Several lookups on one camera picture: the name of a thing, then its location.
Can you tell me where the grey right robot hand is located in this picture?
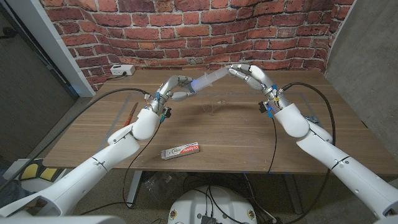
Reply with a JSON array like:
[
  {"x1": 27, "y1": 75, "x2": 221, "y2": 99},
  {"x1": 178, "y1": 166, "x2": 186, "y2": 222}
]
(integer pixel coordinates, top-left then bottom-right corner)
[{"x1": 225, "y1": 63, "x2": 290, "y2": 110}]

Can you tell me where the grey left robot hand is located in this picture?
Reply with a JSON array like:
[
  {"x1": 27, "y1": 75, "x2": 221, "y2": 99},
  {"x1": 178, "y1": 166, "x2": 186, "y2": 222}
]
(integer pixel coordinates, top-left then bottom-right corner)
[{"x1": 146, "y1": 74, "x2": 197, "y2": 116}]

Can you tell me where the large clear plastic syringe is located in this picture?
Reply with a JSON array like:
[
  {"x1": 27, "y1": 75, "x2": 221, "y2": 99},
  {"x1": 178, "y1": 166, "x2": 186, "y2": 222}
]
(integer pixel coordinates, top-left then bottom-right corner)
[{"x1": 189, "y1": 67, "x2": 233, "y2": 93}]

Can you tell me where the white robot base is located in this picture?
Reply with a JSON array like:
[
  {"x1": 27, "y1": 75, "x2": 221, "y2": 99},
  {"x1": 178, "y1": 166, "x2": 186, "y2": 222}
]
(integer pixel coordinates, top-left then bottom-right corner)
[{"x1": 167, "y1": 185, "x2": 258, "y2": 224}]

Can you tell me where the red brown pen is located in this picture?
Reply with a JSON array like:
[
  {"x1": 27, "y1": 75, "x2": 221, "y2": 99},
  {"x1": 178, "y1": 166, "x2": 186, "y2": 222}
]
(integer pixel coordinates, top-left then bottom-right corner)
[{"x1": 123, "y1": 101, "x2": 139, "y2": 128}]

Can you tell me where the toothpaste box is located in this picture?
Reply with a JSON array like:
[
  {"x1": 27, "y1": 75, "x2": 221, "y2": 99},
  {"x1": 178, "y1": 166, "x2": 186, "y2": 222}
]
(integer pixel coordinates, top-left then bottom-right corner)
[{"x1": 160, "y1": 142, "x2": 200, "y2": 161}]

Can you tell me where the white power strip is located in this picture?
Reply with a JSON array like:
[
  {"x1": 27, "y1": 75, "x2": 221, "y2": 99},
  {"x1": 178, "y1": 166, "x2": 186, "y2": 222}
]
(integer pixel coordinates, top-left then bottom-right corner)
[{"x1": 109, "y1": 64, "x2": 136, "y2": 77}]

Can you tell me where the clear plastic film piece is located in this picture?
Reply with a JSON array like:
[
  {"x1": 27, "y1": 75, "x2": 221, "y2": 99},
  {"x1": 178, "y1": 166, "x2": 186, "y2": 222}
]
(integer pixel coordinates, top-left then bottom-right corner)
[{"x1": 201, "y1": 95, "x2": 227, "y2": 114}]

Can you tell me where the red brick printed backdrop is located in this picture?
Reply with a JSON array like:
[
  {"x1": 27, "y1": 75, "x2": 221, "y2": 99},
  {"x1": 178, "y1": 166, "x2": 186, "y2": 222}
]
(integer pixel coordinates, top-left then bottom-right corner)
[{"x1": 39, "y1": 0, "x2": 355, "y2": 93}]

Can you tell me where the clear plastic bag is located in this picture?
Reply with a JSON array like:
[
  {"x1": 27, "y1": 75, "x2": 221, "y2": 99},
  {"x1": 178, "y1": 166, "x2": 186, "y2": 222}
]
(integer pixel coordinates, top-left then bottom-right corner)
[{"x1": 142, "y1": 172, "x2": 184, "y2": 206}]

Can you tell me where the grey table leg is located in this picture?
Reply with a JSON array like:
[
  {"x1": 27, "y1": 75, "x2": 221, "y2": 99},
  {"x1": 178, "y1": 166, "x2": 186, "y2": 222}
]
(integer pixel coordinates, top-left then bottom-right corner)
[
  {"x1": 282, "y1": 174, "x2": 303, "y2": 215},
  {"x1": 125, "y1": 170, "x2": 143, "y2": 208}
]

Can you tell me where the dark grey door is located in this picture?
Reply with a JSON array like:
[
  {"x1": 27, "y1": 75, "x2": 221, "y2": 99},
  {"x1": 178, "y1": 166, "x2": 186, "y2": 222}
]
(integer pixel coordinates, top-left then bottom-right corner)
[{"x1": 0, "y1": 2, "x2": 80, "y2": 164}]

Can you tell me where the yellow black floor pedal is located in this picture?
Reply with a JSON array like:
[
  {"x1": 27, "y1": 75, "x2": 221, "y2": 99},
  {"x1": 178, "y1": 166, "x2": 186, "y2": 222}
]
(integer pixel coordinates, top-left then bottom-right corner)
[{"x1": 18, "y1": 158, "x2": 68, "y2": 183}]

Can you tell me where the white robot torso edge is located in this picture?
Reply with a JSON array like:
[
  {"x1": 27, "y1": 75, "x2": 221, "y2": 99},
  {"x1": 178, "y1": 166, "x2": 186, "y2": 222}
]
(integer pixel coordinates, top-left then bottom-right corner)
[{"x1": 0, "y1": 215, "x2": 127, "y2": 224}]

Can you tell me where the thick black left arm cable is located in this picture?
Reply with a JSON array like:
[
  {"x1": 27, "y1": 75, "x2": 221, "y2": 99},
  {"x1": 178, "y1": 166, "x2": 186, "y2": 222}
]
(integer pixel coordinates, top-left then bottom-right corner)
[{"x1": 0, "y1": 87, "x2": 152, "y2": 191}]

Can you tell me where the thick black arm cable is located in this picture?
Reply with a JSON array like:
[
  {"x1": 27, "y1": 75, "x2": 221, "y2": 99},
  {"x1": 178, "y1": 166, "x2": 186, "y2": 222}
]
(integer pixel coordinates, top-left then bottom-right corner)
[
  {"x1": 0, "y1": 87, "x2": 152, "y2": 191},
  {"x1": 279, "y1": 82, "x2": 336, "y2": 224}
]

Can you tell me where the black power strip cable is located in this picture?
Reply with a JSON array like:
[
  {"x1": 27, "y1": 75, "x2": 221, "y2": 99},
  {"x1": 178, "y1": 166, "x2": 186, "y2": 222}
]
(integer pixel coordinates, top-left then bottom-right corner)
[{"x1": 106, "y1": 72, "x2": 127, "y2": 81}]

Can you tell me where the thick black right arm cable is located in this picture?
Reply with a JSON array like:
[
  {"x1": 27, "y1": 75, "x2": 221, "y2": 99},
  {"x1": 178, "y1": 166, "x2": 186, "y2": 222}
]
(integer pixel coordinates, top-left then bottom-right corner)
[{"x1": 279, "y1": 82, "x2": 336, "y2": 224}]

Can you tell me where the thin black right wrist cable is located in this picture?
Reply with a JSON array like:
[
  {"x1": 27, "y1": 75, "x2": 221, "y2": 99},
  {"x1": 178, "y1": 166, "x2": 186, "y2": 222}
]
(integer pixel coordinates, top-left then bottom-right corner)
[{"x1": 267, "y1": 116, "x2": 278, "y2": 174}]

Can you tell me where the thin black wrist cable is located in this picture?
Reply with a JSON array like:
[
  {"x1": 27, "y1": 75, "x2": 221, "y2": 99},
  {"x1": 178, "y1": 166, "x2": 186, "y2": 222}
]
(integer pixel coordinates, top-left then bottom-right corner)
[
  {"x1": 79, "y1": 121, "x2": 162, "y2": 216},
  {"x1": 267, "y1": 116, "x2": 278, "y2": 174}
]

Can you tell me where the thin black left wrist cable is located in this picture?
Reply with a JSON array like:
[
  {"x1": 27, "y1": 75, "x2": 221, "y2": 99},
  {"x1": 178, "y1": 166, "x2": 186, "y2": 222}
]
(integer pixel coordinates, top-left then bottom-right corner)
[{"x1": 79, "y1": 121, "x2": 162, "y2": 216}]

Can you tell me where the grey cable under table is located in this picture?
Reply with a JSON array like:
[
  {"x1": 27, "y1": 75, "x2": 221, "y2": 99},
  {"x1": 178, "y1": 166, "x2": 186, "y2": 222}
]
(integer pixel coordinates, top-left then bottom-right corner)
[{"x1": 243, "y1": 172, "x2": 277, "y2": 223}]

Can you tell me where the white door frame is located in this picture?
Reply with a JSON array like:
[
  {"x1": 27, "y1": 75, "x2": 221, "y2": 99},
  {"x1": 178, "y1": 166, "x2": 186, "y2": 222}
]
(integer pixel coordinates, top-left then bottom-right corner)
[{"x1": 6, "y1": 0, "x2": 96, "y2": 98}]

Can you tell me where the black door handle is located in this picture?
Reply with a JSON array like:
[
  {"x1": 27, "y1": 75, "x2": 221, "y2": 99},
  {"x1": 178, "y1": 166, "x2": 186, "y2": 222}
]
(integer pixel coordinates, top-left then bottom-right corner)
[{"x1": 0, "y1": 27, "x2": 18, "y2": 40}]

